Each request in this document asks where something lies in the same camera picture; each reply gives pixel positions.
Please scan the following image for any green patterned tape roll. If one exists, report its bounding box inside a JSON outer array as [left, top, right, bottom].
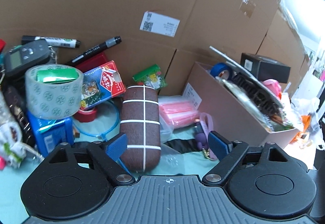
[[25, 64, 83, 119]]

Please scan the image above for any black cardboard box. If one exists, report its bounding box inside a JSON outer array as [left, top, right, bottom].
[[240, 53, 291, 84]]

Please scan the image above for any open cardboard sorting box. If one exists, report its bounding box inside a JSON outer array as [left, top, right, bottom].
[[183, 62, 298, 148]]

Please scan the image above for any red tape roll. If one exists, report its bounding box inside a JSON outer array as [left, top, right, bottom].
[[73, 107, 98, 123]]

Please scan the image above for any brown checked glasses case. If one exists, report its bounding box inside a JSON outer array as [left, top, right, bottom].
[[119, 85, 161, 172]]

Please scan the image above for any teal table cloth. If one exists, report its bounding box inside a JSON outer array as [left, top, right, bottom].
[[0, 100, 224, 224]]

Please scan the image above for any clear small zip bag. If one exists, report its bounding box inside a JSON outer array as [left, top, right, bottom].
[[158, 144, 185, 175]]

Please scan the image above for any blue rectangular box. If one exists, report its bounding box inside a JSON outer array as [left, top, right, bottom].
[[27, 111, 74, 157]]

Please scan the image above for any white spiral notebook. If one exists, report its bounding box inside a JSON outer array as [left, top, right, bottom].
[[209, 46, 283, 115]]

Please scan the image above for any pink zip bag pack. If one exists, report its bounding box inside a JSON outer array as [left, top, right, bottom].
[[158, 96, 199, 129]]

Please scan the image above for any red playing card box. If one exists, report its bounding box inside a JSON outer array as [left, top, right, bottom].
[[80, 61, 126, 111]]

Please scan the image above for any orange plastic bag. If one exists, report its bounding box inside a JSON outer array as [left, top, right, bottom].
[[290, 114, 312, 144]]

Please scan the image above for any blue tape roll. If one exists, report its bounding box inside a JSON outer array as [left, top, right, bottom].
[[210, 63, 233, 80]]

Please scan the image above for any green snack packet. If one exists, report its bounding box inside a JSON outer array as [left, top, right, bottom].
[[132, 64, 167, 90]]

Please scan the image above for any black marker pen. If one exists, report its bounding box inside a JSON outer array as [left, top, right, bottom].
[[65, 36, 122, 67]]

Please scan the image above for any black white marker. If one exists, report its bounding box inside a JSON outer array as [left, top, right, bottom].
[[22, 35, 81, 48]]

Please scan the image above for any black car key fob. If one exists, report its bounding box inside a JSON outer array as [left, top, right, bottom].
[[4, 39, 51, 78]]

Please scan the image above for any white shipping label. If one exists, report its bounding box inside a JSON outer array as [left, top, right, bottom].
[[139, 11, 180, 37]]

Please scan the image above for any pink strap purple keychain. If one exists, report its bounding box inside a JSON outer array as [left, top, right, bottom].
[[194, 112, 217, 161]]

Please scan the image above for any floral drawstring pouch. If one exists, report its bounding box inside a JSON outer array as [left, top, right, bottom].
[[0, 91, 44, 169]]

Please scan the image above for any large cardboard wall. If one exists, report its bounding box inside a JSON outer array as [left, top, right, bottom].
[[1, 0, 309, 95]]

